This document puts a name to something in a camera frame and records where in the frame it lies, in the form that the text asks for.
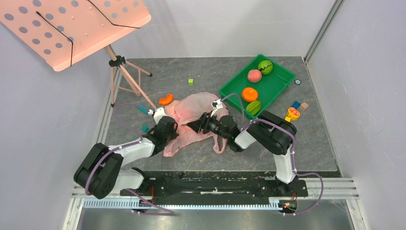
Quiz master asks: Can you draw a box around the pink music stand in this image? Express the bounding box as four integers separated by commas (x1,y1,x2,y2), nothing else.
0,0,151,95

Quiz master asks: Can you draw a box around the small teal cube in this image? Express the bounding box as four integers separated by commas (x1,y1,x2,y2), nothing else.
141,126,149,133

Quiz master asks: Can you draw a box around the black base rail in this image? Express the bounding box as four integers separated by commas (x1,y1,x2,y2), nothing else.
134,171,308,206

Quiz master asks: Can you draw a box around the green fake starfruit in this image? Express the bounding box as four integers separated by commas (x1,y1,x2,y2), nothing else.
245,101,262,115

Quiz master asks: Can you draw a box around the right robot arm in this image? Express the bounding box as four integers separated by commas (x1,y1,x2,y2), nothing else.
187,111,297,196

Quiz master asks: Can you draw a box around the wooden cube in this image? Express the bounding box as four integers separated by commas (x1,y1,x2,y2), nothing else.
299,102,309,111

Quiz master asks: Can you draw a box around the pink plastic bag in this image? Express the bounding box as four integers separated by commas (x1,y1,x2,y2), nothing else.
163,92,226,157

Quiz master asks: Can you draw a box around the green fake melon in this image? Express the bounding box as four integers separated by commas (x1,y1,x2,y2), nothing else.
258,60,273,75

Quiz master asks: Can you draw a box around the blue toy brick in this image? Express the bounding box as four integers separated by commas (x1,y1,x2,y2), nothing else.
292,101,301,110

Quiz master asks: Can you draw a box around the orange arch block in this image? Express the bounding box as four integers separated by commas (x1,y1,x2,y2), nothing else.
158,94,174,105

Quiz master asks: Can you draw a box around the pink fake peach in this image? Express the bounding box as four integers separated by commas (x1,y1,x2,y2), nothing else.
247,69,262,83

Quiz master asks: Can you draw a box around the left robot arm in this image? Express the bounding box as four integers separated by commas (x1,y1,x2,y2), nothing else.
73,116,178,199

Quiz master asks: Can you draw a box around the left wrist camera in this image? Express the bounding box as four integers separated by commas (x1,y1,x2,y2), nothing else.
147,107,167,124

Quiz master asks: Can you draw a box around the teal long block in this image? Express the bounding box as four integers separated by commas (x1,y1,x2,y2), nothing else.
137,106,149,114

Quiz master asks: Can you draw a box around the orange fake fruit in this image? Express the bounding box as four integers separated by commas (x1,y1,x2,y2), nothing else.
241,87,259,103

